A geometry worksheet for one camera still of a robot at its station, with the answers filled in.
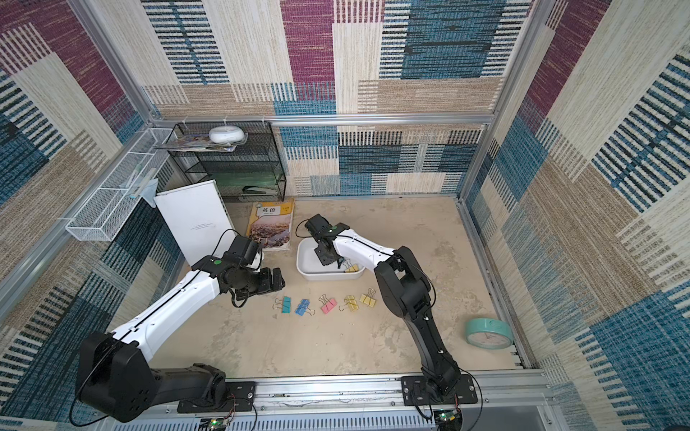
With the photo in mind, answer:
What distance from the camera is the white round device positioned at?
0.89m

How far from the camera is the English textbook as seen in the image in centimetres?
107

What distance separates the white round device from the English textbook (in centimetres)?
32
